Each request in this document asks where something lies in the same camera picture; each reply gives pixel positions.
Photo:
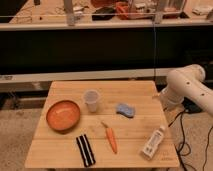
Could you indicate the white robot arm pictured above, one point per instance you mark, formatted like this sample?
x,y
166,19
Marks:
x,y
187,82

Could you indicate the clear plastic cup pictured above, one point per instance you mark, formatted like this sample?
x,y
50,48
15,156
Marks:
x,y
91,99

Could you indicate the blue sponge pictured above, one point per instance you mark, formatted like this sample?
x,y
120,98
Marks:
x,y
125,110

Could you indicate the orange carrot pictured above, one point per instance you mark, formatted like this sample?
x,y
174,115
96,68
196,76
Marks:
x,y
111,137

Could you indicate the orange bowl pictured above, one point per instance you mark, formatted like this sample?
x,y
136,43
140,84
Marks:
x,y
63,115

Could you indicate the black white striped cloth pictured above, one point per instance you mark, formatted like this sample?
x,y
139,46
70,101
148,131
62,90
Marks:
x,y
85,149

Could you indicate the white bottle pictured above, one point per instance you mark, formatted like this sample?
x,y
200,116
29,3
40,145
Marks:
x,y
150,147

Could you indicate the black object on shelf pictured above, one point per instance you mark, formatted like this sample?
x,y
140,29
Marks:
x,y
104,13

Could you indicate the orange object on shelf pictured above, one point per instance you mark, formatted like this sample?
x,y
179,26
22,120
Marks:
x,y
122,10

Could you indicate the wooden table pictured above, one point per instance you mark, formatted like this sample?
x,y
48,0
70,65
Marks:
x,y
50,149

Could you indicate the metal shelf post right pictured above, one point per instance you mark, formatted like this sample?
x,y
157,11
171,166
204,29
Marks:
x,y
159,11

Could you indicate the metal shelf post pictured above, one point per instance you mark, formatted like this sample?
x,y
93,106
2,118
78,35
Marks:
x,y
68,5
159,11

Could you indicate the metal shelf post left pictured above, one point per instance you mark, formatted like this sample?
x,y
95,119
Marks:
x,y
68,5

